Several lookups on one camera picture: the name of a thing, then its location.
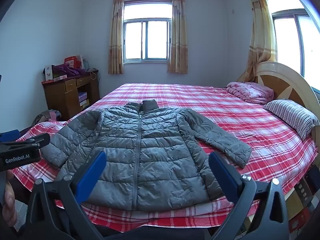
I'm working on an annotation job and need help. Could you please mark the bed with red plaid sheet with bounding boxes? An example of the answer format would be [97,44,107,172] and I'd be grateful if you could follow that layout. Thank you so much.
[12,83,316,230]

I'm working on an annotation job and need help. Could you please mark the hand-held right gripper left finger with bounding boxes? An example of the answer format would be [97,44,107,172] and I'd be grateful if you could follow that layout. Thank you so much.
[24,151,110,240]

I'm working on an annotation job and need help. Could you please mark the grey puffer jacket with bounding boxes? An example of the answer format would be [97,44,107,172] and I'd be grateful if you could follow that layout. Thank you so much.
[40,99,252,212]

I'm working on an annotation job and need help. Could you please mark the pink pillow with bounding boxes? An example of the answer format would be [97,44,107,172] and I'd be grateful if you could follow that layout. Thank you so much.
[226,81,274,105]

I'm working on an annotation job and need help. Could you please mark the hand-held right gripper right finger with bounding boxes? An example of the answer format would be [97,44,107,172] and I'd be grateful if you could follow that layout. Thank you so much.
[208,151,291,240]

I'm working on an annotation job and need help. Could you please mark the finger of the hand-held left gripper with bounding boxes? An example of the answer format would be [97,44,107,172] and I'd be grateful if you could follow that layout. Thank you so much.
[0,129,21,143]
[0,133,51,153]

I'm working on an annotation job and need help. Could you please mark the pile of clothes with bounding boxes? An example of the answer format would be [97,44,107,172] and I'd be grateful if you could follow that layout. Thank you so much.
[31,109,62,128]

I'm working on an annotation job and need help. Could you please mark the cardboard boxes under bed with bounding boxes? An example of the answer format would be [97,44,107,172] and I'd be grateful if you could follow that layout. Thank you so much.
[285,177,316,233]

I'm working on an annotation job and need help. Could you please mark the long yellow patterned curtain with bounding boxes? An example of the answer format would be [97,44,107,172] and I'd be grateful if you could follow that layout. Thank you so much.
[237,0,277,83]

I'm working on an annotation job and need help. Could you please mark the large bright window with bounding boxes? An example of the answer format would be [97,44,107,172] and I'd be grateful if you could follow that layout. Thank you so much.
[264,0,320,90]

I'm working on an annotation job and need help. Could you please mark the cream wooden bed headboard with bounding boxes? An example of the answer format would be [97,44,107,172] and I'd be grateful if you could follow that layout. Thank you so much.
[236,61,320,135]

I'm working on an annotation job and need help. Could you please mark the red box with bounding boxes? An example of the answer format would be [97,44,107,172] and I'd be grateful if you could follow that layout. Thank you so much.
[64,56,82,68]

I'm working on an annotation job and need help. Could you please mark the white printed box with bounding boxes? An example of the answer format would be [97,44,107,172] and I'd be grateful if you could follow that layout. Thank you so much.
[44,65,54,82]

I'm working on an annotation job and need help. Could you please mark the striped pillow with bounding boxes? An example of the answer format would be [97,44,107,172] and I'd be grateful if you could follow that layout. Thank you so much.
[264,99,320,140]

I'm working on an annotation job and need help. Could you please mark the sliding window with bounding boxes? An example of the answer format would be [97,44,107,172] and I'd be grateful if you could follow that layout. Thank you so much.
[122,1,173,64]

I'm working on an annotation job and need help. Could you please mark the person's left hand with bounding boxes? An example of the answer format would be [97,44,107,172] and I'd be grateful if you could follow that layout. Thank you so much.
[1,169,18,228]

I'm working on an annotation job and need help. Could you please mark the brown wooden desk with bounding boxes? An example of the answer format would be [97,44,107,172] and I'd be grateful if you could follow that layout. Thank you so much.
[42,70,100,120]

